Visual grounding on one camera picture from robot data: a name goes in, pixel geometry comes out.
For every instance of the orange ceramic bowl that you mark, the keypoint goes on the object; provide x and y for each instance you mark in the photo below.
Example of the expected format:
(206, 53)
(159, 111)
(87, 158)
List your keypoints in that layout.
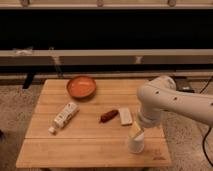
(81, 86)

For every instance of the blue power device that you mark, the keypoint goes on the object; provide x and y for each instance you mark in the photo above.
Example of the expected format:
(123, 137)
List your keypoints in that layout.
(184, 86)

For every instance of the white tube with cap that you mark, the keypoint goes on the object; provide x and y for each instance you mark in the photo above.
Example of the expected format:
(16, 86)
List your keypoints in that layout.
(63, 117)

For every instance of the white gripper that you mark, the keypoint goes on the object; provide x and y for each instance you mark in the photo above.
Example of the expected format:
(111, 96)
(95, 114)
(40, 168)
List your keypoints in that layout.
(142, 121)

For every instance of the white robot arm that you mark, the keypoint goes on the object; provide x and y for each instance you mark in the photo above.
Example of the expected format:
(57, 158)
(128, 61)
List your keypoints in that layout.
(160, 94)

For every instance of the brown sausage toy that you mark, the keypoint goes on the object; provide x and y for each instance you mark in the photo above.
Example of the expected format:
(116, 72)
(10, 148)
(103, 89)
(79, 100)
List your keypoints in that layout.
(108, 116)

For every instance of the white ceramic cup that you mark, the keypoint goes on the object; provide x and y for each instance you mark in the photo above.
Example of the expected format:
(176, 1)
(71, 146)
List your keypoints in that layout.
(136, 145)

